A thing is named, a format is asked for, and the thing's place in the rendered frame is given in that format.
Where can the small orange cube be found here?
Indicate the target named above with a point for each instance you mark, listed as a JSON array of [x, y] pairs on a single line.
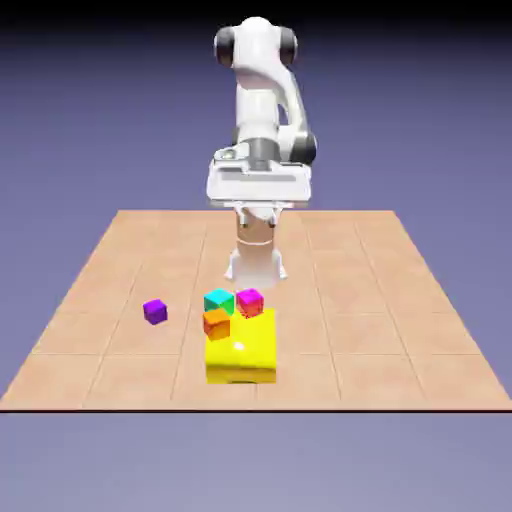
[[216, 323]]

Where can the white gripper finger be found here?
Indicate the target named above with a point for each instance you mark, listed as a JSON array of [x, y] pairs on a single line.
[[273, 217], [242, 217]]

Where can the small magenta cube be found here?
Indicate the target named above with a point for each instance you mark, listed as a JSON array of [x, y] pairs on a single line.
[[250, 300]]

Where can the large yellow box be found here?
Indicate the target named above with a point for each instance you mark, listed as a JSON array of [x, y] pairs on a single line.
[[244, 348]]

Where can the small purple cube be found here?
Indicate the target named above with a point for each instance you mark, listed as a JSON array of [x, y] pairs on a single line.
[[155, 311]]

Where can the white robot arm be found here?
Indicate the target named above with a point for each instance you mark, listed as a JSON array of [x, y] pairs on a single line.
[[256, 80]]

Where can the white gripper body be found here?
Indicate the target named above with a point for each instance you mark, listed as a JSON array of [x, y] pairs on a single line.
[[258, 184]]

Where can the small cyan cube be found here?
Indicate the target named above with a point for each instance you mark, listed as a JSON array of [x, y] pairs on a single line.
[[218, 299]]

